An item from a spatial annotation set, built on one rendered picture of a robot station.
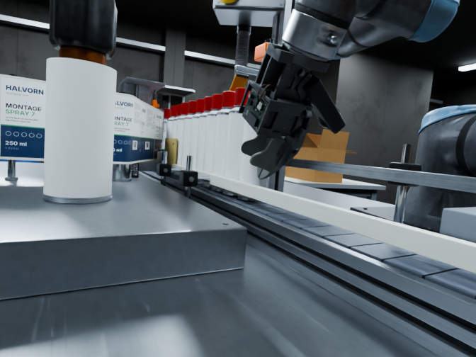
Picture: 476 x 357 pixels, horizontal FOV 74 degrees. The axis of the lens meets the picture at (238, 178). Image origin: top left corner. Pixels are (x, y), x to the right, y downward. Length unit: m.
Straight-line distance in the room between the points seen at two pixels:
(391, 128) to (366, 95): 0.81
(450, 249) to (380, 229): 0.06
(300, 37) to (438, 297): 0.32
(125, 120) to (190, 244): 0.42
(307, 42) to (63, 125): 0.33
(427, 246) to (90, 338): 0.27
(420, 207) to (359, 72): 5.23
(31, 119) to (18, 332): 0.47
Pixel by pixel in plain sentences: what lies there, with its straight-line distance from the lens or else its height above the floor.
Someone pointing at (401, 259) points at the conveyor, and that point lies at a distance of 0.34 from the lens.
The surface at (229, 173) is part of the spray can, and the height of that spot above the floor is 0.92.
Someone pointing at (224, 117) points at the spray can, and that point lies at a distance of 0.64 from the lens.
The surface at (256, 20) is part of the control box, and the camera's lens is 0.86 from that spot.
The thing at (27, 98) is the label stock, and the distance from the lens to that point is 0.70.
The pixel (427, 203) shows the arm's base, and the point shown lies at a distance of 0.70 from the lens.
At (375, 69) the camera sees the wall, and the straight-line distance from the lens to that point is 6.11.
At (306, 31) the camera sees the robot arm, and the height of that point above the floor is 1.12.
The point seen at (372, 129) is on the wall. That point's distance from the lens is 5.99.
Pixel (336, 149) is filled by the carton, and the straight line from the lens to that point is 2.38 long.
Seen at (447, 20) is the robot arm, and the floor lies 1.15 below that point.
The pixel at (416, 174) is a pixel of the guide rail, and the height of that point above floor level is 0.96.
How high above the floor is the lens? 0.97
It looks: 5 degrees down
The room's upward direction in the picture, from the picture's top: 5 degrees clockwise
